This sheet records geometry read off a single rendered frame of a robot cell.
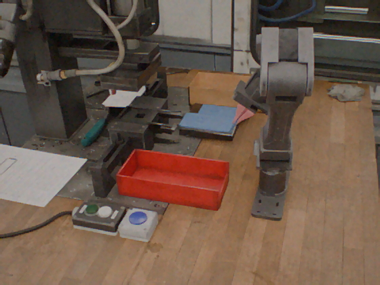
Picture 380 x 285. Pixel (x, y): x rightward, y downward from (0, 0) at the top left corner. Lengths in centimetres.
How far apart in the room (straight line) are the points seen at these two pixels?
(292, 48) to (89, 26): 53
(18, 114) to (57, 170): 125
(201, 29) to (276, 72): 103
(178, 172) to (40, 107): 45
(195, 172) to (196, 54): 77
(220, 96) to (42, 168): 58
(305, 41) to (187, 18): 103
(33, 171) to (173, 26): 87
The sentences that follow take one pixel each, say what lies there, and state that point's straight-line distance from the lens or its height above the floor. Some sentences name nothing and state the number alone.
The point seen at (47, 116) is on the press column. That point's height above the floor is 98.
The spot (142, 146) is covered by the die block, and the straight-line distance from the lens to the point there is 122.
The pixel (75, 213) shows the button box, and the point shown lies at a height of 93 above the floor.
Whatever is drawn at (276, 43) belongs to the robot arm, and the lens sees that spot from 84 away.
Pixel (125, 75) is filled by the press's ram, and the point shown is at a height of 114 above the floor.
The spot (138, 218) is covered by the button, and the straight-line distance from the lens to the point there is 100.
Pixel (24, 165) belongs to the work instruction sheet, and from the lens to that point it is 132.
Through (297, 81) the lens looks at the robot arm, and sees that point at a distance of 82.
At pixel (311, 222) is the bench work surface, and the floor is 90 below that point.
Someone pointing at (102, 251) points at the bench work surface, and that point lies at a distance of 100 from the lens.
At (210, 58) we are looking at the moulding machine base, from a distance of 182.
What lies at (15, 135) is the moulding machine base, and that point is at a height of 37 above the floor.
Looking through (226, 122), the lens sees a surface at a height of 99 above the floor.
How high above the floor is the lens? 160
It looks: 32 degrees down
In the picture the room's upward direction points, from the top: 3 degrees counter-clockwise
